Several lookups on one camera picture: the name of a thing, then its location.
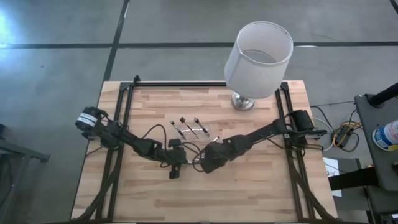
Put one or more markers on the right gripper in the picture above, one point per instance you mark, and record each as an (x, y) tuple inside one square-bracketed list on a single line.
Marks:
[(219, 151)]

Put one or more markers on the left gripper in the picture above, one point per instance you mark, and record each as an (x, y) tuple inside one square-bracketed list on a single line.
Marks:
[(169, 157)]

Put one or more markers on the black makeup brush silver ferrule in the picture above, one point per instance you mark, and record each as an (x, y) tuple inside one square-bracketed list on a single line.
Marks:
[(216, 138), (178, 129)]

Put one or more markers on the thick black makeup brush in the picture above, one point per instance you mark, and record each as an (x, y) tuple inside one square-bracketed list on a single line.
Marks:
[(189, 127)]

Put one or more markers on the thin black makeup brush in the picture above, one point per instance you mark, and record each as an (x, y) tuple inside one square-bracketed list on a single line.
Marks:
[(200, 125)]

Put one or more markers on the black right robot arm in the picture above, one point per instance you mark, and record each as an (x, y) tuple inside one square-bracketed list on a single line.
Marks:
[(258, 135)]

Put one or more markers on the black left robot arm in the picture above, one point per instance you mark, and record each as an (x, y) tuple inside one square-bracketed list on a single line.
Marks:
[(140, 146)]

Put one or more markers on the clear acrylic organizer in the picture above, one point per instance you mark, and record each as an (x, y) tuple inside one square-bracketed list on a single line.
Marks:
[(207, 134)]

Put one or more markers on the table lamp white shade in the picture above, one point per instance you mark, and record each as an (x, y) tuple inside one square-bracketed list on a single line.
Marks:
[(258, 71)]

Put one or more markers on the white paper sheet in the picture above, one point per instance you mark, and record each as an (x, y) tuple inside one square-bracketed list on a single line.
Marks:
[(331, 166)]

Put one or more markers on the black power adapter box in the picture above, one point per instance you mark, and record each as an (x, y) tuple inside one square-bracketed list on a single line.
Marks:
[(343, 133)]

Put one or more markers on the grey bench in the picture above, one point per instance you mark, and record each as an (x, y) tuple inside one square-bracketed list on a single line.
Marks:
[(31, 154)]

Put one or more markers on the black cart beam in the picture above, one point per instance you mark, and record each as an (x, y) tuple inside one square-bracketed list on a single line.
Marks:
[(351, 179)]

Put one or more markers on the grey side cart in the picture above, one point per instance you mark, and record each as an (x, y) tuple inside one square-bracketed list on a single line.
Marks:
[(370, 124)]

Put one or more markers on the grey stand base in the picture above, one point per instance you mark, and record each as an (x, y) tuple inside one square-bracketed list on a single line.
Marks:
[(382, 202)]

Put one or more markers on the blue white wipes canister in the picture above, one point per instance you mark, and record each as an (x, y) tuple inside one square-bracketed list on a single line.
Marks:
[(387, 137)]

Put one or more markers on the black pole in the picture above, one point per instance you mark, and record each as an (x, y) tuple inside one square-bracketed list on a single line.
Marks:
[(384, 95)]

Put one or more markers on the black aluminium table frame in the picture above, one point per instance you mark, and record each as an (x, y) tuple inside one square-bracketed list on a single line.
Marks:
[(174, 84)]

